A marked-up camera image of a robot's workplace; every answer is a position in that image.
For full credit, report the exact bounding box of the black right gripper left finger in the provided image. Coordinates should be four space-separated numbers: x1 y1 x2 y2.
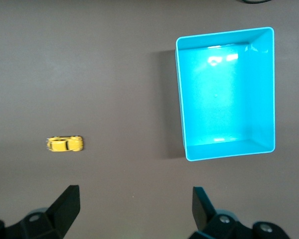
4 184 80 239

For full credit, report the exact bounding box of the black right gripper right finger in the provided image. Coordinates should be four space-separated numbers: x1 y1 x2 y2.
189 186 254 239

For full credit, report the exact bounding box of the yellow beetle toy car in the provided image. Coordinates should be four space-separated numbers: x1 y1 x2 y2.
45 135 84 153

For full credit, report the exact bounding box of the teal plastic storage bin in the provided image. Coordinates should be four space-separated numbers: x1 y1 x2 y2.
175 26 276 162

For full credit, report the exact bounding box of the brown table cover mat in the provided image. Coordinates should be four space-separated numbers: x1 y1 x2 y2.
0 0 299 239

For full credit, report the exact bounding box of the black looped cable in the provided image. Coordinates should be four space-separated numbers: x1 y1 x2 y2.
235 0 274 4

